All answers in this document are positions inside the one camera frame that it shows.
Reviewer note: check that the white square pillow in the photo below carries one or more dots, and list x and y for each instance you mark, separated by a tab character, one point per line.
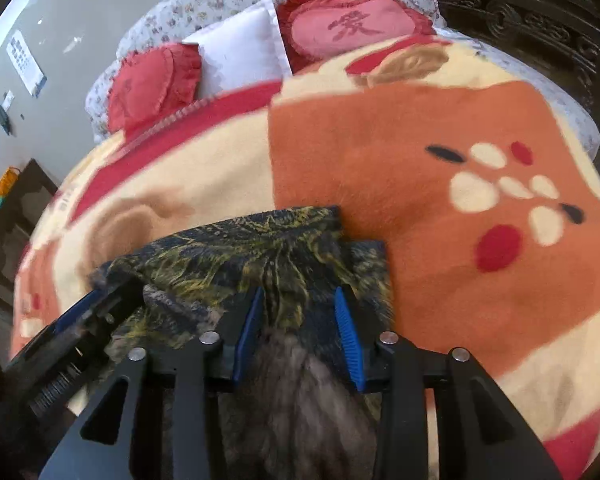
242	50

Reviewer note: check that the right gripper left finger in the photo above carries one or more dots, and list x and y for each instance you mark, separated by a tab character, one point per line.
157	414

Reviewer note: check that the red heart pillow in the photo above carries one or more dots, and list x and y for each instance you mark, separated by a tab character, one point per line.
316	30
152	84

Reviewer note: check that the right red heart pillow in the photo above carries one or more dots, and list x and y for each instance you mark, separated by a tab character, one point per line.
316	30

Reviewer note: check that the orange basket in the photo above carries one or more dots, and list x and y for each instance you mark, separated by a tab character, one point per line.
8	180

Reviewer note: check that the dark wooden side table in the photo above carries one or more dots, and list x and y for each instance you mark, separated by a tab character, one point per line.
16	227

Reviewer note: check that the carved dark wooden cabinet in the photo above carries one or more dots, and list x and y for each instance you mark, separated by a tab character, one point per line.
558	38

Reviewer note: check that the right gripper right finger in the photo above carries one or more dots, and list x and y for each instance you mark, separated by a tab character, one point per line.
480	434

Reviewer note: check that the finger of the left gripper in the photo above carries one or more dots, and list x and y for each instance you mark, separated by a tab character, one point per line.
39	338
120	301

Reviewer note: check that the dark floral patterned shirt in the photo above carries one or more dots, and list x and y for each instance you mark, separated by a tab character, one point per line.
294	416

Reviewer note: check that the left red heart pillow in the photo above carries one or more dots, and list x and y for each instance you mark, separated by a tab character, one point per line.
152	84

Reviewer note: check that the floral bed sheet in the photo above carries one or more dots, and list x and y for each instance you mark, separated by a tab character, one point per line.
577	117

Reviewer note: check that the eye chart wall poster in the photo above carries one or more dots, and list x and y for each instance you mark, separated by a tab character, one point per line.
25	64

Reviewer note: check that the orange red patchwork blanket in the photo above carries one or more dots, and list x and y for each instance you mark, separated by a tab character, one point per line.
482	193

